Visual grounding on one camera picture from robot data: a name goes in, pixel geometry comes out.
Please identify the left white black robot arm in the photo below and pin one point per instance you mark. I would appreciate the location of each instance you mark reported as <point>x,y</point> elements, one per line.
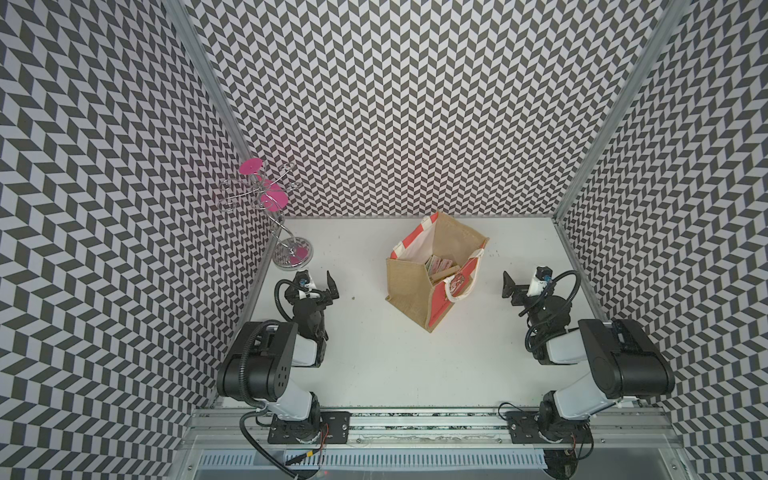
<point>257,368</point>

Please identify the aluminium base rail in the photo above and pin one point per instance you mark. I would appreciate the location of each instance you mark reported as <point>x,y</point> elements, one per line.
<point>463,427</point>

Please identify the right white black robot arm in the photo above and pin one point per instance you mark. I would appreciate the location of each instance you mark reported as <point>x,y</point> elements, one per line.
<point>624,363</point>

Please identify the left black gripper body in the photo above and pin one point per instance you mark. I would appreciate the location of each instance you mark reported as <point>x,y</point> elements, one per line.
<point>324,300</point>

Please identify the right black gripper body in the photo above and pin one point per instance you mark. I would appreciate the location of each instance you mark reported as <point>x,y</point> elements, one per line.
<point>531,304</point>

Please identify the pink blue folding fan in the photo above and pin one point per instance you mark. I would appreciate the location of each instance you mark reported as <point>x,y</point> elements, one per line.
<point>449,270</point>

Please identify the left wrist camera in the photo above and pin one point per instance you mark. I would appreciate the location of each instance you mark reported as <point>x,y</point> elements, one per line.
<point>304,279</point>

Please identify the green folding fan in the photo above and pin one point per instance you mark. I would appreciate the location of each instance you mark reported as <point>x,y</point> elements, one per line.
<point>434,265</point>

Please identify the burlap red tote bag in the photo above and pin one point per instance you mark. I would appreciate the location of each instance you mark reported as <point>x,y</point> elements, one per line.
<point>425,299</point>

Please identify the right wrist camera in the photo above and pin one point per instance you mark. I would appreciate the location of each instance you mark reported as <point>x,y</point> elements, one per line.
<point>542,276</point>

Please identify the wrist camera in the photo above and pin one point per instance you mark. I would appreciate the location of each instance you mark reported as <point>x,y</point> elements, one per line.
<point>304,279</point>
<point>542,276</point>

